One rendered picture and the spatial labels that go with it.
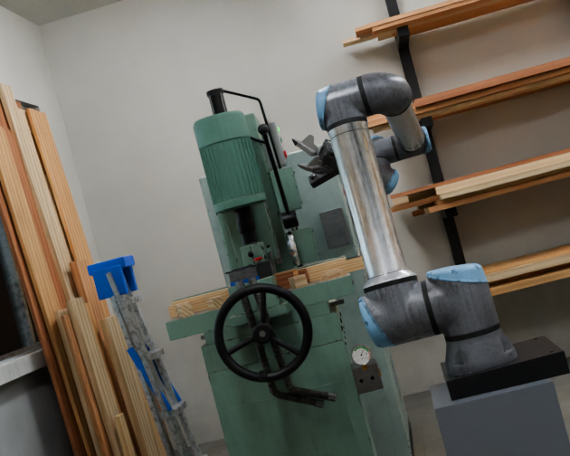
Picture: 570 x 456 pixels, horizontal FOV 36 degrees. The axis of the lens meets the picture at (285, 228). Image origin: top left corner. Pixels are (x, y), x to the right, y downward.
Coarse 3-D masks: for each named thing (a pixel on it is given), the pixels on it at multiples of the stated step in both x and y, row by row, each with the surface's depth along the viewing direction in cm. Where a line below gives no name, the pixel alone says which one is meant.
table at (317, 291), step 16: (304, 288) 275; (320, 288) 274; (336, 288) 274; (352, 288) 274; (288, 304) 273; (304, 304) 275; (176, 320) 277; (192, 320) 277; (208, 320) 276; (240, 320) 266; (256, 320) 266; (176, 336) 277
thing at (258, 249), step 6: (246, 246) 287; (252, 246) 287; (258, 246) 287; (246, 252) 287; (258, 252) 287; (264, 252) 294; (246, 258) 287; (252, 258) 287; (264, 258) 288; (246, 264) 287; (252, 264) 287
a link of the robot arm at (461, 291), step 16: (432, 272) 232; (448, 272) 229; (464, 272) 228; (480, 272) 231; (432, 288) 232; (448, 288) 229; (464, 288) 228; (480, 288) 229; (432, 304) 230; (448, 304) 229; (464, 304) 228; (480, 304) 228; (432, 320) 230; (448, 320) 230; (464, 320) 228; (480, 320) 228; (496, 320) 231; (448, 336) 232
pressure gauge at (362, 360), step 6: (354, 348) 267; (360, 348) 268; (366, 348) 267; (354, 354) 268; (360, 354) 268; (366, 354) 267; (354, 360) 268; (360, 360) 268; (366, 360) 267; (366, 366) 270
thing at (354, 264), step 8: (336, 264) 290; (344, 264) 290; (352, 264) 289; (360, 264) 289; (312, 272) 290; (320, 272) 290; (312, 280) 290; (208, 296) 292; (216, 296) 292; (224, 296) 292; (176, 304) 294; (192, 304) 292; (200, 304) 292
